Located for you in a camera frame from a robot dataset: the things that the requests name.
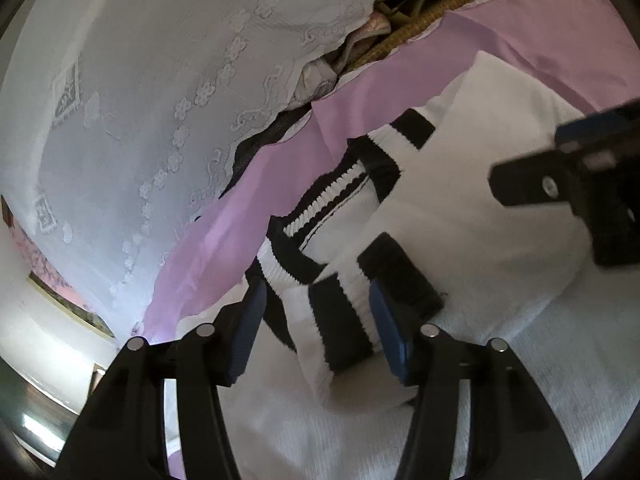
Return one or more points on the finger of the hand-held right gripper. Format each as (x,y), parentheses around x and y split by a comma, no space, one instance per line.
(595,127)
(530,182)

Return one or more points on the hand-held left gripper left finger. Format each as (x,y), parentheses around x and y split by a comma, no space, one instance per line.
(247,332)

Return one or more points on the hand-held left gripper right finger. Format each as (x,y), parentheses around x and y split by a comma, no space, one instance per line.
(390,332)

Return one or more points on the white knit sweater black stripes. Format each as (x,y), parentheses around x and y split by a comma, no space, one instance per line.
(475,260)

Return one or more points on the pink blanket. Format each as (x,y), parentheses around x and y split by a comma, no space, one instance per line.
(240,200)

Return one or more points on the wooden furniture edge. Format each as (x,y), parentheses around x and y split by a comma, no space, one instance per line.
(96,377)

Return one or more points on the dark cloth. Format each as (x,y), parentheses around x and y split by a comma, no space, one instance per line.
(255,147)

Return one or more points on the woven straw mat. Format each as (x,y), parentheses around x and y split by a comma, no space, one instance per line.
(392,45)

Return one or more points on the pink striped cloth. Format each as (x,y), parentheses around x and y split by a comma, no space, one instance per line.
(367,30)

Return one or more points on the pink blossom print cloth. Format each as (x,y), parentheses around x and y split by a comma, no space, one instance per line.
(27,245)

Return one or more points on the pale grey folded cloth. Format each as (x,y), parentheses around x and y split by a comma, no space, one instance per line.
(317,77)

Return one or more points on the white lace cloth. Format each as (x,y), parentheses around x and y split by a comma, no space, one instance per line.
(150,85)

